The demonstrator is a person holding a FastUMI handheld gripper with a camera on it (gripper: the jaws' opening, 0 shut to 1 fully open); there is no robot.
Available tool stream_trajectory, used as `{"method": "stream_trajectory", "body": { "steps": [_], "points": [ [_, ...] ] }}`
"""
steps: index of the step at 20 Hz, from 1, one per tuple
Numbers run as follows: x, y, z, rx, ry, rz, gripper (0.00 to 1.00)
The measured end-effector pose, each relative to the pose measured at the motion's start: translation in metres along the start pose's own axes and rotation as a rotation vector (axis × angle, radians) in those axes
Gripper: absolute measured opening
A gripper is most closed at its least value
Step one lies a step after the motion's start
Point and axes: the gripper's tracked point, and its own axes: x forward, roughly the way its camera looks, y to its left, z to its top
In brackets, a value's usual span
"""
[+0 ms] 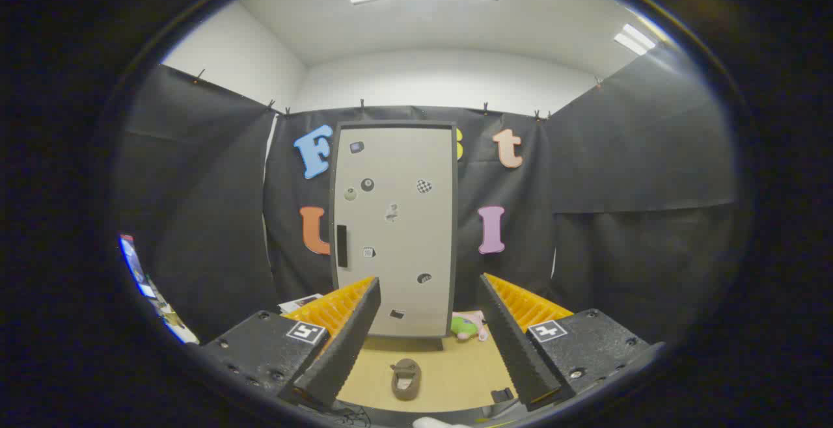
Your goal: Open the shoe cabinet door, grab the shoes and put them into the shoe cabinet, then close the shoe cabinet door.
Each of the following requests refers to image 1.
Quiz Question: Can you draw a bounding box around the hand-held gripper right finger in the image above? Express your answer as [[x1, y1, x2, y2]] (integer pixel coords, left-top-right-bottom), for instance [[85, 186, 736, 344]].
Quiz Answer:
[[478, 273, 666, 412]]

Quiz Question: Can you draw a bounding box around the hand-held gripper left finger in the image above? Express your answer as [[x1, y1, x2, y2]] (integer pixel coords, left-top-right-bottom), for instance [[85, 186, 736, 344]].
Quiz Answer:
[[198, 276, 382, 410]]

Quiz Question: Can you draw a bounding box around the grey shoe cabinet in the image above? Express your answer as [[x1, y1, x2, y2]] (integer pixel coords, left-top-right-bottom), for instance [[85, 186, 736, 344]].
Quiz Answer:
[[329, 120, 459, 351]]

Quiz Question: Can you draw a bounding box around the green and pink plush toy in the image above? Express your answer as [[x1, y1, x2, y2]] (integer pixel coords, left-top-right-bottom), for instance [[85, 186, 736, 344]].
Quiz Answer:
[[451, 311, 489, 341]]

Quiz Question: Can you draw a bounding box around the brown fuzzy slipper shoe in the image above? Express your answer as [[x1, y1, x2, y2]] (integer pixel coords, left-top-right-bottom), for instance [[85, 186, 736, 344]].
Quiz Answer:
[[390, 358, 422, 401]]

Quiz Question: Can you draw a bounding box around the small ceiling light panel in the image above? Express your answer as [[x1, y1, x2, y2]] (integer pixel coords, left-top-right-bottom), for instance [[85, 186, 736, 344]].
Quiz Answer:
[[614, 23, 657, 56]]

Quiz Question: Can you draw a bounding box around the black backdrop cloth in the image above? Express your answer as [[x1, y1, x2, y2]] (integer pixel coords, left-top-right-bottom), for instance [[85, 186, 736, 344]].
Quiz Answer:
[[114, 44, 739, 344]]

